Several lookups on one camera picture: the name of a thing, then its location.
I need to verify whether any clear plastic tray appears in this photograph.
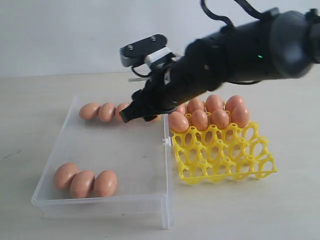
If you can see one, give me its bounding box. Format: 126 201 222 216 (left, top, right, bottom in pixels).
31 89 173 229

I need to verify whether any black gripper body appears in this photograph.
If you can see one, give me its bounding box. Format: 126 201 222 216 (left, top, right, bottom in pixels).
141 47 224 115

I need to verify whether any yellow plastic egg tray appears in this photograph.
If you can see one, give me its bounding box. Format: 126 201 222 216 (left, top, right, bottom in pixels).
169 108 277 185

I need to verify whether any black cable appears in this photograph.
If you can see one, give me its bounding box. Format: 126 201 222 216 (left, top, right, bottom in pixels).
131 63 153 79

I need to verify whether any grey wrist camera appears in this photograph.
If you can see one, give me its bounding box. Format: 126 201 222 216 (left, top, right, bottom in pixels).
119 34 175 68

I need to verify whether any brown egg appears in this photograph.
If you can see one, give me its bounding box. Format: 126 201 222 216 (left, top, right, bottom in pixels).
210 109 230 129
98 102 116 122
93 170 118 197
78 102 101 120
224 95 244 112
230 104 251 128
175 104 186 115
69 170 95 199
205 94 224 113
53 162 79 190
150 115 162 123
115 102 129 122
168 111 189 133
190 109 209 131
187 97 205 114

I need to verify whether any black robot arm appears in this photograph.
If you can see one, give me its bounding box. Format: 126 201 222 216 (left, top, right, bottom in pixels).
120 8 320 122

